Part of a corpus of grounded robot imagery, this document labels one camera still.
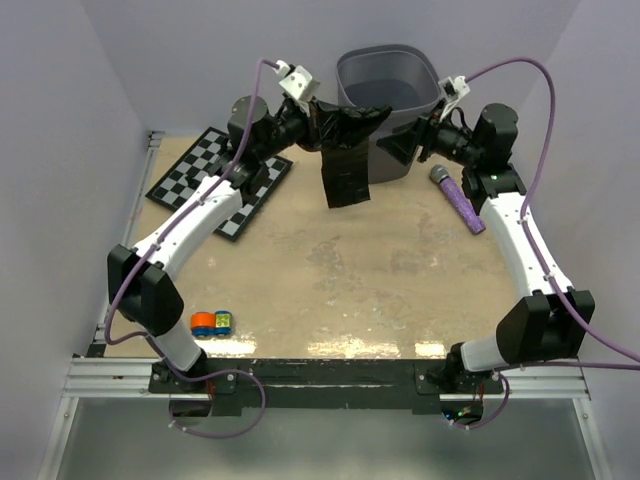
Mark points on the aluminium rail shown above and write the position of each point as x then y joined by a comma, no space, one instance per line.
123,258
130,377

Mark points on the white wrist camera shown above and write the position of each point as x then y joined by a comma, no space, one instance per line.
297,83
453,90

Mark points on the orange blue toy car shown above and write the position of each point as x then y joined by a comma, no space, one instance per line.
211,324

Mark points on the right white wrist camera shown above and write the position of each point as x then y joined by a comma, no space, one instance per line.
453,90

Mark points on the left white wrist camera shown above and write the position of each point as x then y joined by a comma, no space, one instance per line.
297,83

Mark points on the aluminium left side rail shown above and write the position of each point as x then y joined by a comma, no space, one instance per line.
123,258

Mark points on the black plastic trash bag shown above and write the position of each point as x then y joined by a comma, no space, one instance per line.
342,135

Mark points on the purple glitter toy microphone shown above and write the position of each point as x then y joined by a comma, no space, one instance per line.
440,176

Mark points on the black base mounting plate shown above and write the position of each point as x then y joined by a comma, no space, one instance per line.
382,384

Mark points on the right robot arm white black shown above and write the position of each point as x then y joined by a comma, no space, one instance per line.
539,327

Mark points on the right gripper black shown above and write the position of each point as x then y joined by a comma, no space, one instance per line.
404,140

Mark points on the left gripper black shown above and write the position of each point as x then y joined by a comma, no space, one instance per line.
312,124

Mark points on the grey plastic trash bin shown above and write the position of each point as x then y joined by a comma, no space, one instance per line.
395,75

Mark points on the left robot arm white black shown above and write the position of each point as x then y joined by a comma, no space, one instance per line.
141,278

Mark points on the aluminium front rail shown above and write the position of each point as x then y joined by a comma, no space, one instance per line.
130,377

